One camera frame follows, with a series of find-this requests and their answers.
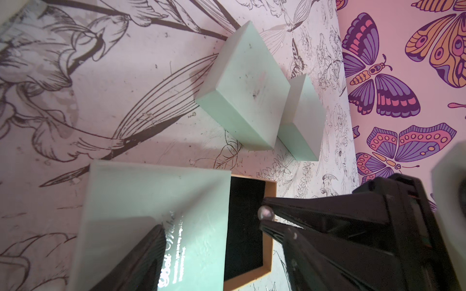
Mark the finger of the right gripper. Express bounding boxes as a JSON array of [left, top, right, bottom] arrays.
[[262, 173, 426, 236], [260, 221, 459, 291]]

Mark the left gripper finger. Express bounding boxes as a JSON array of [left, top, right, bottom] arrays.
[[91, 224, 166, 291]]

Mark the mint jewelry box right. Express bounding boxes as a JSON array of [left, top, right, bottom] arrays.
[[278, 75, 326, 162]]

